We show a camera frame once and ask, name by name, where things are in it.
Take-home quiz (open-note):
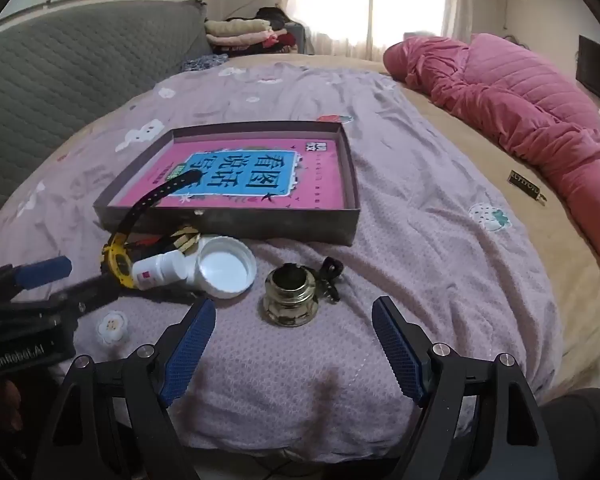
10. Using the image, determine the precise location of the small black clip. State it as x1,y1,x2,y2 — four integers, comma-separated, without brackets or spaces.
319,256,345,303

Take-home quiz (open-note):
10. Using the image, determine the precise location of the white pill bottle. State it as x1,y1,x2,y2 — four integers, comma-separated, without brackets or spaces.
131,251,191,291

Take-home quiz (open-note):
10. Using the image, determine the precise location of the pink quilt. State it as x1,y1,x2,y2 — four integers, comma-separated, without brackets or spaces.
382,34,600,266

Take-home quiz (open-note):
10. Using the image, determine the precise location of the white curtain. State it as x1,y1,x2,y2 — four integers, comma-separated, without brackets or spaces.
280,0,476,61

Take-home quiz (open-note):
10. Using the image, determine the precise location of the pile of folded clothes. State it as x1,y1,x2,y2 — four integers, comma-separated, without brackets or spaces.
204,7,311,56

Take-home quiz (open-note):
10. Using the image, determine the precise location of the dark cardboard box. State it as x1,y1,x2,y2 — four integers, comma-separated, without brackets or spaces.
93,120,362,247

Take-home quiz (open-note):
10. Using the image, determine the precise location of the pink and blue book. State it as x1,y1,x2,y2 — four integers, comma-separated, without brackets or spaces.
112,137,351,209

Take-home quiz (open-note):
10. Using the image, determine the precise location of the person's left hand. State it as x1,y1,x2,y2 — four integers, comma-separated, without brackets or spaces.
0,377,23,433

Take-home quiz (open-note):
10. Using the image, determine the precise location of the dark patterned cloth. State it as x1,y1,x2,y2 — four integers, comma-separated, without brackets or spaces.
180,52,228,75

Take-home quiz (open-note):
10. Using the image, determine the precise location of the yellow watch with black strap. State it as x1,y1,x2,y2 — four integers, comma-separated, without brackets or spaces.
100,169,203,290

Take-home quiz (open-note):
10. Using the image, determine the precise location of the grey quilted headboard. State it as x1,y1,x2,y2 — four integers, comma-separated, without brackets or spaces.
0,0,213,231

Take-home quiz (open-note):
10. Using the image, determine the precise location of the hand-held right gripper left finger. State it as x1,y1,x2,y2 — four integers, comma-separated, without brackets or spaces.
30,297,217,480

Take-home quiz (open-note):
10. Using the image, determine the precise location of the small black gold tube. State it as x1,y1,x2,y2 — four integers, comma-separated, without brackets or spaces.
507,170,548,207

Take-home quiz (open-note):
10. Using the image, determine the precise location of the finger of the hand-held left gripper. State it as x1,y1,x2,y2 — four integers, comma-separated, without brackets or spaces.
0,255,74,306
45,272,123,322

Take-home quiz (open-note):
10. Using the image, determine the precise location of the brass metal jar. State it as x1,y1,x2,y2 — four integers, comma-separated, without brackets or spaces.
262,263,321,328

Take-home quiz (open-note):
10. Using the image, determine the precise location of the purple printed blanket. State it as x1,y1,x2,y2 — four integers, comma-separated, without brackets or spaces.
0,62,563,461

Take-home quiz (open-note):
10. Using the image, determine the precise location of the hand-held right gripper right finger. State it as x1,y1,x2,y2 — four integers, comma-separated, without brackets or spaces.
371,295,561,480

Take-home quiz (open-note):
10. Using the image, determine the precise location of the white bottle cap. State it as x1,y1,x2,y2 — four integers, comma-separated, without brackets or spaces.
187,236,257,300

